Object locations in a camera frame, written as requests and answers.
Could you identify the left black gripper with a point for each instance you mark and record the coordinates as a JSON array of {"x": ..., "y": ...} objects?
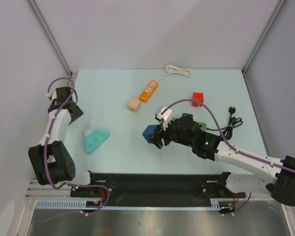
[{"x": 79, "y": 112}]

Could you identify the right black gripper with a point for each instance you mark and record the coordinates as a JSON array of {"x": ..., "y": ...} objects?
[{"x": 162, "y": 137}]

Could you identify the blue cube plug adapter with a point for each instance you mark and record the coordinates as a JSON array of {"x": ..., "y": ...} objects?
[{"x": 149, "y": 131}]

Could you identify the teal triangular power strip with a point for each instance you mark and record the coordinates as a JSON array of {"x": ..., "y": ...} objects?
[{"x": 93, "y": 139}]

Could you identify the beige cube plug adapter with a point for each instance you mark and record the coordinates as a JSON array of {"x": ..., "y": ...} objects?
[{"x": 134, "y": 105}]

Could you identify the olive green power strip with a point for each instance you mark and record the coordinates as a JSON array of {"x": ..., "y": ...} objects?
[{"x": 202, "y": 126}]

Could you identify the dark green cube plug adapter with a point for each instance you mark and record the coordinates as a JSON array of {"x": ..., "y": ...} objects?
[{"x": 187, "y": 115}]

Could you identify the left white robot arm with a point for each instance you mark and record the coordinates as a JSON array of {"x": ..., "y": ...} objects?
[{"x": 50, "y": 159}]

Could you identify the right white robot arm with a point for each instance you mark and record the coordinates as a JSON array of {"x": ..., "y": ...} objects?
[{"x": 268, "y": 175}]

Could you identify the red cube plug adapter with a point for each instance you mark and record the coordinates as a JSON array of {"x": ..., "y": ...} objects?
[{"x": 198, "y": 98}]

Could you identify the orange power strip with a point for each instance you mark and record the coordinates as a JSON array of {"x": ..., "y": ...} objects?
[{"x": 148, "y": 91}]

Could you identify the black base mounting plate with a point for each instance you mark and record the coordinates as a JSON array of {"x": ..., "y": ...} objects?
[{"x": 179, "y": 190}]

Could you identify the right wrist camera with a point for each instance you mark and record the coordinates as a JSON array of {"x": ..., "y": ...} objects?
[{"x": 164, "y": 116}]

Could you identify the white slotted cable duct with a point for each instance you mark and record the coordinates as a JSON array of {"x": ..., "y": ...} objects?
[{"x": 92, "y": 205}]

